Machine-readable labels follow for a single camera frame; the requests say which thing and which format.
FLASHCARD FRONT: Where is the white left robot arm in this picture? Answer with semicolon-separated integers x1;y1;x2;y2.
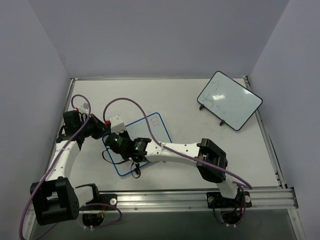
30;110;111;226

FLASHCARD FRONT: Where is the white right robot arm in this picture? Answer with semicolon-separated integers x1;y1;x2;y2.
103;133;240;207

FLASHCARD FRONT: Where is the blue framed whiteboard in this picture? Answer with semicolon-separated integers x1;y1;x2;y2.
101;112;175;178

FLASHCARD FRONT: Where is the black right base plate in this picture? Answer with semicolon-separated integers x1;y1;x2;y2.
206;191;253;209

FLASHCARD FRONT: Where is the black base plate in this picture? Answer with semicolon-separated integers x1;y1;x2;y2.
97;192;118;207
206;191;253;209

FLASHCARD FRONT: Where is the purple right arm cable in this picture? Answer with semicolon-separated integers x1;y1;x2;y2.
102;97;253;190

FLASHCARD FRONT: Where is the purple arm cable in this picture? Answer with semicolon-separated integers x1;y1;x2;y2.
19;94;91;240
102;97;253;190

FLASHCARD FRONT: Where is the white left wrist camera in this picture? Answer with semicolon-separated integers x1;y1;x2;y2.
78;102;90;115

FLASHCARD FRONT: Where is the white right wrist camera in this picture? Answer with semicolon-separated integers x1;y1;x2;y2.
105;114;127;134

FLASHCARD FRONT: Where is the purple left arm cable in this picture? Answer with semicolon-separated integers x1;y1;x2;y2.
19;94;91;240

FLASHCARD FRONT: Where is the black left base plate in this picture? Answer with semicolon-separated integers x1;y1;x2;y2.
97;192;118;207

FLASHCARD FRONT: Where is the aluminium mounting rail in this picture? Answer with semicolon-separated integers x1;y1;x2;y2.
79;188;298;213

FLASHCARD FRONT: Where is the black framed whiteboard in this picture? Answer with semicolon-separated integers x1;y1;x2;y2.
196;71;263;131

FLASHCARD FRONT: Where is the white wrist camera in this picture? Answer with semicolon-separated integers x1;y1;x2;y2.
78;102;90;115
105;114;127;134

